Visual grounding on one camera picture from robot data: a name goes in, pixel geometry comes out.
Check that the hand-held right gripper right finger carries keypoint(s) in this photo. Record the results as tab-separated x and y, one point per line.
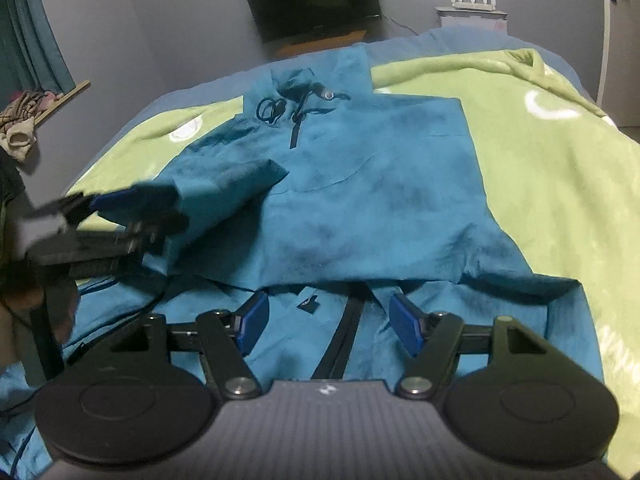
404	322

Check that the wooden board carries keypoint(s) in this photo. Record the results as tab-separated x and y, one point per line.
65	97

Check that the wooden television stand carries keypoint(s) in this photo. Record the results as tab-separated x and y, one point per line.
320	44

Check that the teal curtain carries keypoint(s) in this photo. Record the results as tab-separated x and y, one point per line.
30	25

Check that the blue bed sheet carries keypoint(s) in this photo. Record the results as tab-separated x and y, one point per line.
450	40

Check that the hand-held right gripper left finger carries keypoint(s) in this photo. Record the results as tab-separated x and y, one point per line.
256	321

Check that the pile of small clothes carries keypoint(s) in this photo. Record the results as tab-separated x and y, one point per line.
20	125

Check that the white cabinet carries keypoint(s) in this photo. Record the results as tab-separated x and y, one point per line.
475	22

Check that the green blanket with white rings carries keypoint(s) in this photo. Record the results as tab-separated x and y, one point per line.
550	160

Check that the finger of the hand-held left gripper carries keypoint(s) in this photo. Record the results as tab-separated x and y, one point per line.
125	202
160	222

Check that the white door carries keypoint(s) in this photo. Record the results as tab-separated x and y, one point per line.
625	60

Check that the teal hooded sweatshirt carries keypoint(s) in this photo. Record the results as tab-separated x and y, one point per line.
360	195

